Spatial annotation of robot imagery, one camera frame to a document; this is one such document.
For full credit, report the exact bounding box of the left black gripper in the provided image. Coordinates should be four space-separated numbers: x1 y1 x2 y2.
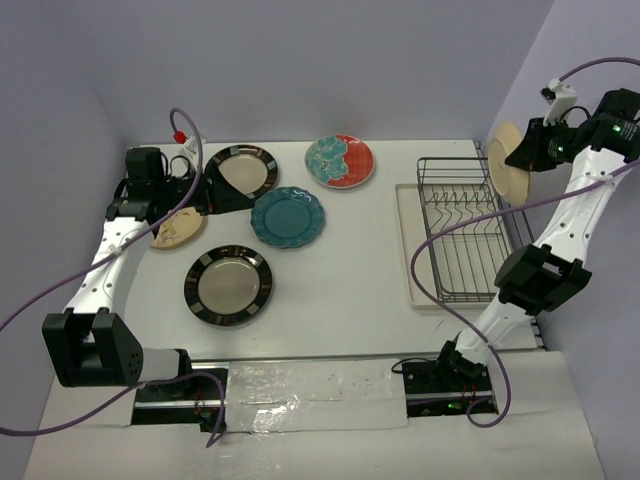
155 161 253 216

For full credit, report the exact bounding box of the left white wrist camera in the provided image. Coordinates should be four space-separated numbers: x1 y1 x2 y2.
173 130 202 164

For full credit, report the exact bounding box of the white drain tray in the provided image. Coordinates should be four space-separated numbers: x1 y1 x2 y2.
395 184 513 309

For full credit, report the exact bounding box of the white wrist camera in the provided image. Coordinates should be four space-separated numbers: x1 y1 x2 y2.
540 78 578 126
173 130 202 164

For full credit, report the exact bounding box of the beige bird plate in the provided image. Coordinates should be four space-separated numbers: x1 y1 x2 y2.
487 122 530 206
151 207 206 250

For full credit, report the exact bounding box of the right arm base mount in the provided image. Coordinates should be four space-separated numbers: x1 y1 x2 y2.
391 357 498 418

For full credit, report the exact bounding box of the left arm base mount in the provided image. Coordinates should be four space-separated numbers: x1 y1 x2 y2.
131 376 220 433

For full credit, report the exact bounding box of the silver tape sheet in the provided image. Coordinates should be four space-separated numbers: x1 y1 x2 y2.
225 359 408 434

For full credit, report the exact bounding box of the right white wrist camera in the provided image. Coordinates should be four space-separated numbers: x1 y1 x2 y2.
540 78 578 126

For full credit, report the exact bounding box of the red and teal floral plate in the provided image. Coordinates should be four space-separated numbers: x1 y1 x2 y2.
304 134 375 189

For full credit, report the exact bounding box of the black wire dish rack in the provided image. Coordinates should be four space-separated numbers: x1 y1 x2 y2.
416 157 533 305

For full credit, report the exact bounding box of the black rim plate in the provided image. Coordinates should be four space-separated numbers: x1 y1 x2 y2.
205 144 279 199
183 245 274 328

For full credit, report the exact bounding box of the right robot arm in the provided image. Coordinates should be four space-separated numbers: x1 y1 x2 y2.
434 88 639 391

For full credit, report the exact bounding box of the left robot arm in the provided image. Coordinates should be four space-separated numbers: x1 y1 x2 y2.
42 147 257 399

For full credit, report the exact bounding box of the black rim plate front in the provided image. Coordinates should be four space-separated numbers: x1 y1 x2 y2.
183 245 274 328

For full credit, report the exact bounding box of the teal scalloped plate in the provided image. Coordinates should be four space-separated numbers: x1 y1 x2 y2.
250 186 325 249

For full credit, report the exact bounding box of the black rim plate rear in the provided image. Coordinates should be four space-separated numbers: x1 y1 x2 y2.
205 144 279 199

